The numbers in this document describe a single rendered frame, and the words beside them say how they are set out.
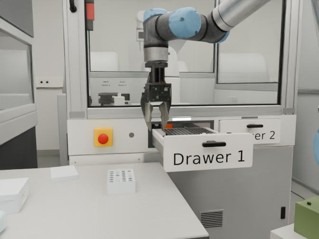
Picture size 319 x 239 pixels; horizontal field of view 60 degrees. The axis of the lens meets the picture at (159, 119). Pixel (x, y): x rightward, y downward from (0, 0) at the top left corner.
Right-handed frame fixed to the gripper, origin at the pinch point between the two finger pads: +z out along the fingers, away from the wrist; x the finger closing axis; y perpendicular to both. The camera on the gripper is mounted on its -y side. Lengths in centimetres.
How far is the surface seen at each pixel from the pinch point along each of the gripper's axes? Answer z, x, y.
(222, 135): 2.7, 19.5, 7.7
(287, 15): -42, 64, -26
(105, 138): 7.0, -16.4, -19.0
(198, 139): 3.5, 11.7, 7.7
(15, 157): 26, -66, -75
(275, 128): 8, 59, -24
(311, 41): -53, 193, -168
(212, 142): 4.0, 14.8, 11.2
